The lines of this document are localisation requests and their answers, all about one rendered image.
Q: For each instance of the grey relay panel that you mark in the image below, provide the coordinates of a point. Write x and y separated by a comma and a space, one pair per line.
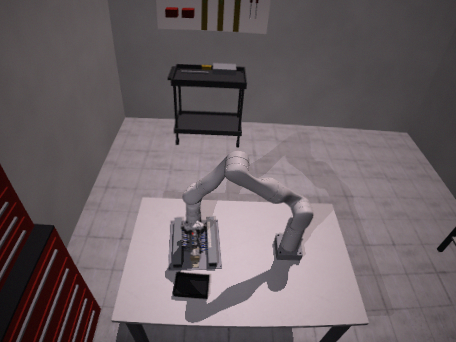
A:
194, 258

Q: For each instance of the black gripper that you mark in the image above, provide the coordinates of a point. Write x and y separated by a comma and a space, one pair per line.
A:
198, 231

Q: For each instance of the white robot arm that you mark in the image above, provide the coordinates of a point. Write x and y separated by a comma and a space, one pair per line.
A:
235, 167

